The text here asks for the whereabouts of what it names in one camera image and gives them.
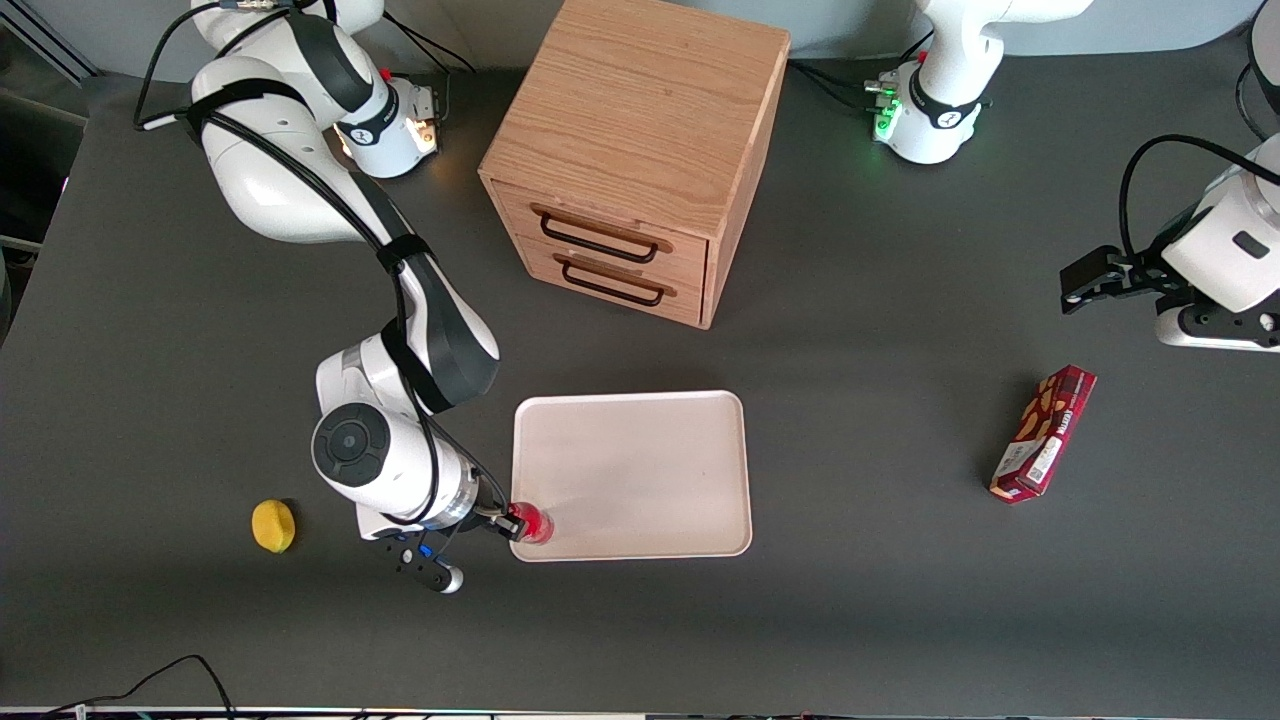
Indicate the red coke bottle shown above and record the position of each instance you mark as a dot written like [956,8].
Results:
[540,526]

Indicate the red snack box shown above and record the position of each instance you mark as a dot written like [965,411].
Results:
[1045,430]

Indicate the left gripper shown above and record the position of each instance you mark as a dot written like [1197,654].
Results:
[1137,275]

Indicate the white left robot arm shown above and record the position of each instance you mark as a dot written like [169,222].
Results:
[935,110]

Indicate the white rectangular tray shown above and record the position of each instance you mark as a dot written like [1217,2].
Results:
[640,470]

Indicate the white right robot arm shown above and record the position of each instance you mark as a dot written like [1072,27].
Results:
[260,170]

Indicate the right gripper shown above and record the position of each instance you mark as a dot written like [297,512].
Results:
[493,517]

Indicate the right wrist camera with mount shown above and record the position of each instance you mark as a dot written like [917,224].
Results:
[440,575]

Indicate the yellow lemon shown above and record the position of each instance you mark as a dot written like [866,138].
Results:
[273,526]

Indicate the wooden drawer cabinet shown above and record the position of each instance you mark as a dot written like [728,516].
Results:
[640,110]

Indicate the grey metal frame rail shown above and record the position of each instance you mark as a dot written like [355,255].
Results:
[45,45]

